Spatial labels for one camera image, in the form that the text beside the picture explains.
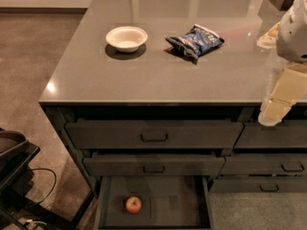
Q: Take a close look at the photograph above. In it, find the white paper bowl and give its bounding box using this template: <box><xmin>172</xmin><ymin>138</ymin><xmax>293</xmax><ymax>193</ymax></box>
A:
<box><xmin>106</xmin><ymin>26</ymin><xmax>148</xmax><ymax>53</ymax></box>

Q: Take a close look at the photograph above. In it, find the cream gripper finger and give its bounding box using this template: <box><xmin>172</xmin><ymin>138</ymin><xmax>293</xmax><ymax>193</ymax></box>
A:
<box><xmin>256</xmin><ymin>23</ymin><xmax>280</xmax><ymax>49</ymax></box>
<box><xmin>258</xmin><ymin>112</ymin><xmax>282</xmax><ymax>127</ymax></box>

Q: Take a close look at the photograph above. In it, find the black cable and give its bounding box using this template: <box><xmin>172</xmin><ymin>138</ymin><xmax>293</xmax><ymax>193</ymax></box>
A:
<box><xmin>28</xmin><ymin>168</ymin><xmax>58</xmax><ymax>206</ymax></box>

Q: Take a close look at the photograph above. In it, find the bottom right drawer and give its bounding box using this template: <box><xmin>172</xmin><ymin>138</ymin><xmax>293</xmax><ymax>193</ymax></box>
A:
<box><xmin>209</xmin><ymin>176</ymin><xmax>307</xmax><ymax>193</ymax></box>

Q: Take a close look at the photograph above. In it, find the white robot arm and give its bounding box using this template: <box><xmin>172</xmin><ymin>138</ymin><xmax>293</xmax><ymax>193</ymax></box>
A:
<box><xmin>257</xmin><ymin>0</ymin><xmax>307</xmax><ymax>127</ymax></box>

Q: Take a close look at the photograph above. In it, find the black cart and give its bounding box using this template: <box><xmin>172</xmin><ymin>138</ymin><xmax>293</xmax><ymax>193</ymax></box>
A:
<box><xmin>0</xmin><ymin>129</ymin><xmax>94</xmax><ymax>230</ymax></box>

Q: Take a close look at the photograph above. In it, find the red apple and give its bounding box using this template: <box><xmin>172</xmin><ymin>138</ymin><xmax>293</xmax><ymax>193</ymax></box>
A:
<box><xmin>125</xmin><ymin>196</ymin><xmax>142</xmax><ymax>215</ymax></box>

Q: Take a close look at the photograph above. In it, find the middle left drawer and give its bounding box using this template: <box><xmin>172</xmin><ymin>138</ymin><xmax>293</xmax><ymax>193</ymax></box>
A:
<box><xmin>83</xmin><ymin>153</ymin><xmax>224</xmax><ymax>176</ymax></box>

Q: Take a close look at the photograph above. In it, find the grey counter cabinet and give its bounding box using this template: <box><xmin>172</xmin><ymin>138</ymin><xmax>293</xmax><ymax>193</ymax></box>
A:
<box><xmin>39</xmin><ymin>0</ymin><xmax>306</xmax><ymax>192</ymax></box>

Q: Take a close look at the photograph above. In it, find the top left drawer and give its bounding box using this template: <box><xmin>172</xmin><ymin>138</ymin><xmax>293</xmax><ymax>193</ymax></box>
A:
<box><xmin>65</xmin><ymin>120</ymin><xmax>244</xmax><ymax>150</ymax></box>

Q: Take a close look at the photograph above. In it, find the open bottom left drawer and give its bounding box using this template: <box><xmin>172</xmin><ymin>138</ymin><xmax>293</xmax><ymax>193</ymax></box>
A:
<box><xmin>94</xmin><ymin>175</ymin><xmax>214</xmax><ymax>230</ymax></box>

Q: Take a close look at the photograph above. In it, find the blue chip bag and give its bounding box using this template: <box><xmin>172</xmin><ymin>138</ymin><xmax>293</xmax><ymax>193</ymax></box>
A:
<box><xmin>165</xmin><ymin>24</ymin><xmax>224</xmax><ymax>59</ymax></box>

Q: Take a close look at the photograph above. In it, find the top right drawer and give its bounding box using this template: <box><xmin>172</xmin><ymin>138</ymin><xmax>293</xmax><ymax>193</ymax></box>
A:
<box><xmin>235</xmin><ymin>120</ymin><xmax>307</xmax><ymax>149</ymax></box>

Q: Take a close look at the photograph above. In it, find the middle right drawer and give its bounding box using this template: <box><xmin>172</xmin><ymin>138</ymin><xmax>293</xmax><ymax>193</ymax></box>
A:
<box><xmin>220</xmin><ymin>153</ymin><xmax>307</xmax><ymax>175</ymax></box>

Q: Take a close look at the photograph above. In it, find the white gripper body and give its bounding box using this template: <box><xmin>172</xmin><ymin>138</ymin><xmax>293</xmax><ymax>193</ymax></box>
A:
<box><xmin>261</xmin><ymin>62</ymin><xmax>307</xmax><ymax>119</ymax></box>

